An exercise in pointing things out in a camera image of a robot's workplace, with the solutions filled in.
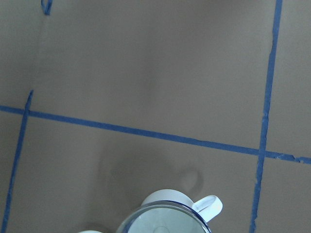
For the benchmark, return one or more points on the brown paper table cover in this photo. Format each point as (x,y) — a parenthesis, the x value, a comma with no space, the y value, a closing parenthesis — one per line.
(103,102)

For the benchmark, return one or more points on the white enamel cup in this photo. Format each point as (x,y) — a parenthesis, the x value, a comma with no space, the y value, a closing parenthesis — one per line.
(207,208)

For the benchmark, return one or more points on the clear plastic funnel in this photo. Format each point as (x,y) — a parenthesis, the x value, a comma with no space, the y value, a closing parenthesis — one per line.
(164,217)

